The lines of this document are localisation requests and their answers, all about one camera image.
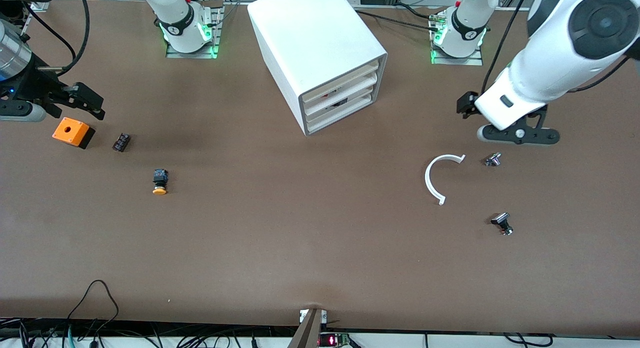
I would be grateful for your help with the orange button enclosure box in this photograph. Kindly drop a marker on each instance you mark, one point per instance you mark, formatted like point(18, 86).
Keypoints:
point(72, 130)

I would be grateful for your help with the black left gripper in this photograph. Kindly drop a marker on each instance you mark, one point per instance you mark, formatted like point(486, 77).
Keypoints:
point(467, 103)

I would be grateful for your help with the small black terminal block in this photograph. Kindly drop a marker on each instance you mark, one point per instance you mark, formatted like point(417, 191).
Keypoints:
point(121, 142)

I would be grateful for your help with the small red LED device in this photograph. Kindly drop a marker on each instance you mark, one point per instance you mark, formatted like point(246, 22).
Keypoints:
point(332, 340)

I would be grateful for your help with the black-headed push switch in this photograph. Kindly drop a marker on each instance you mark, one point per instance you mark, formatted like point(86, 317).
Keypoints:
point(501, 220)

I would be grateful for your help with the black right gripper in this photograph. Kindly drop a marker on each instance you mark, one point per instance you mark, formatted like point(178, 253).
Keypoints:
point(36, 84)

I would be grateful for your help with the grey wedge-shaped stand post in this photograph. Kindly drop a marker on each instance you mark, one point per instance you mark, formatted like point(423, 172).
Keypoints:
point(307, 333)

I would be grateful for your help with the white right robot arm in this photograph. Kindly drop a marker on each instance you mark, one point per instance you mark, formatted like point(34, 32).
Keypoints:
point(177, 18)

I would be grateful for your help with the small silver metal button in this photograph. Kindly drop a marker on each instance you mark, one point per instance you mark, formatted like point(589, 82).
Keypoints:
point(493, 159)

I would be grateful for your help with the small black part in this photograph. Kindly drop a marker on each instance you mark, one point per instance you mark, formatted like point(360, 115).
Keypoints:
point(342, 102)

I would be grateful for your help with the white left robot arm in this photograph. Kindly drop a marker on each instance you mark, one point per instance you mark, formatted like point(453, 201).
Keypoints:
point(550, 63)

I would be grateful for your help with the small red part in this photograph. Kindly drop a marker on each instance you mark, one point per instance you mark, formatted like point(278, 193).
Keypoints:
point(330, 93)

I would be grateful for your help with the orange-capped black push button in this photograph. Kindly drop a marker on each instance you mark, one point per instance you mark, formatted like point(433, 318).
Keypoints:
point(160, 178)

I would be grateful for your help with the aluminium base mounting plate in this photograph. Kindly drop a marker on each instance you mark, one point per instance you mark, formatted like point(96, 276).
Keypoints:
point(475, 60)
point(175, 52)

